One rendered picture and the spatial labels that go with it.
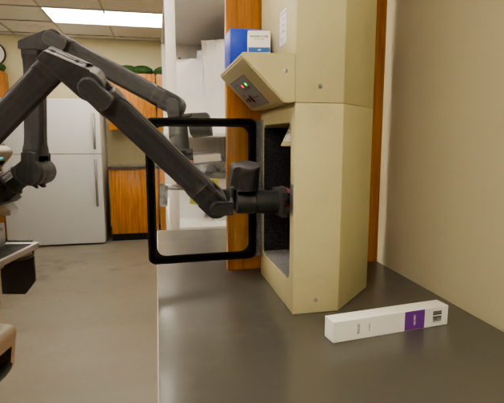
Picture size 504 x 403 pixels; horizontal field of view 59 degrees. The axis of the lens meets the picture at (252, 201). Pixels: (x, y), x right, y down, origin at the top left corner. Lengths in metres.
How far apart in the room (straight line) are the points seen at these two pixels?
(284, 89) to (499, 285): 0.63
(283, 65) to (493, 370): 0.69
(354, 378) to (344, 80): 0.60
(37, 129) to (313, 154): 0.84
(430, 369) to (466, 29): 0.77
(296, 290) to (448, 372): 0.35
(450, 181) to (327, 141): 0.38
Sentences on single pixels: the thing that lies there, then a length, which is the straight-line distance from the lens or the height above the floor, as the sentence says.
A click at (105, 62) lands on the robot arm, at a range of 1.40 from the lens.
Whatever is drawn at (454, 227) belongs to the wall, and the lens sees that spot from 1.23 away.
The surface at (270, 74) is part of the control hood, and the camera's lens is 0.97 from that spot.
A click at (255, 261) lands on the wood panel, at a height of 0.96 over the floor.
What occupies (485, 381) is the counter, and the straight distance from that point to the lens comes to 0.88.
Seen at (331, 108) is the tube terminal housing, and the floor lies 1.40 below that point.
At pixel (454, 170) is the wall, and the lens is 1.22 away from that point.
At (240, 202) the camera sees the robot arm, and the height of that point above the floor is 1.18.
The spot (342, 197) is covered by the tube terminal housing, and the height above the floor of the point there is 1.20.
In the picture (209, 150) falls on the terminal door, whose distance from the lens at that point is 1.24.
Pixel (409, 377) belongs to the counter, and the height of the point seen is 0.94.
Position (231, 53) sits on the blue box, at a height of 1.54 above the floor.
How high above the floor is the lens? 1.34
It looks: 8 degrees down
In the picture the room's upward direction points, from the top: straight up
